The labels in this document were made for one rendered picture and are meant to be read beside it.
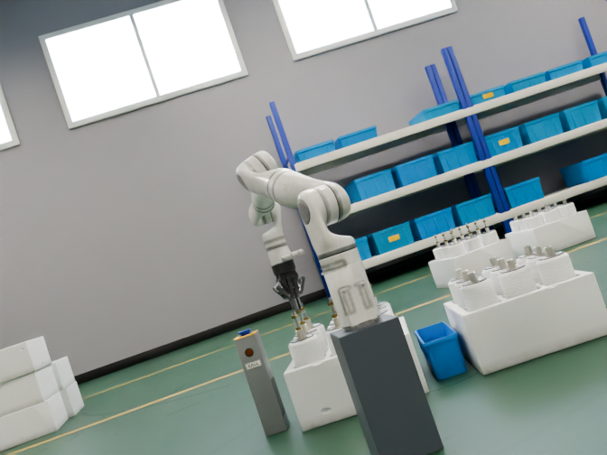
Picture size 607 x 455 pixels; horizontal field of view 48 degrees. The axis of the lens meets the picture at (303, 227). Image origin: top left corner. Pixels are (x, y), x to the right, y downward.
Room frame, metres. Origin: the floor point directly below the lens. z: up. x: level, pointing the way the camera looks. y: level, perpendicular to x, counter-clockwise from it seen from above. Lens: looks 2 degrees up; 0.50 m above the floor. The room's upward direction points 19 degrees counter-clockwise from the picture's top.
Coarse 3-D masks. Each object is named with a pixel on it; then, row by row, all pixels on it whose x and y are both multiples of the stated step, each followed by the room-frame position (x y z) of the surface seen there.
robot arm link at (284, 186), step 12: (276, 180) 1.70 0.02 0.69; (288, 180) 1.67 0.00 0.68; (300, 180) 1.66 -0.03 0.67; (312, 180) 1.64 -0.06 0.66; (276, 192) 1.69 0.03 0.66; (288, 192) 1.67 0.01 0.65; (300, 192) 1.65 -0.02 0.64; (336, 192) 1.53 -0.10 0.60; (288, 204) 1.70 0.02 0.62; (348, 204) 1.54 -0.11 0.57
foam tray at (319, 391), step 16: (400, 320) 2.29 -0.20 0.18; (288, 368) 2.10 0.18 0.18; (304, 368) 2.03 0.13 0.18; (320, 368) 2.02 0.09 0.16; (336, 368) 2.02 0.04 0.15; (416, 368) 2.00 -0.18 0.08; (288, 384) 2.03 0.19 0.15; (304, 384) 2.03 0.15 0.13; (320, 384) 2.02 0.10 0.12; (336, 384) 2.02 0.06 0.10; (304, 400) 2.03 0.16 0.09; (320, 400) 2.03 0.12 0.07; (336, 400) 2.02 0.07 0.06; (304, 416) 2.03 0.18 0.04; (320, 416) 2.03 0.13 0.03; (336, 416) 2.02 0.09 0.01
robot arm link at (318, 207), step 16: (304, 192) 1.53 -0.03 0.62; (320, 192) 1.52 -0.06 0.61; (304, 208) 1.53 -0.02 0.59; (320, 208) 1.51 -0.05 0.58; (336, 208) 1.52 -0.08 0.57; (304, 224) 1.56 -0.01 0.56; (320, 224) 1.51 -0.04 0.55; (320, 240) 1.52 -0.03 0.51; (336, 240) 1.51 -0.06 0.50; (352, 240) 1.54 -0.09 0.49; (320, 256) 1.54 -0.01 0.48
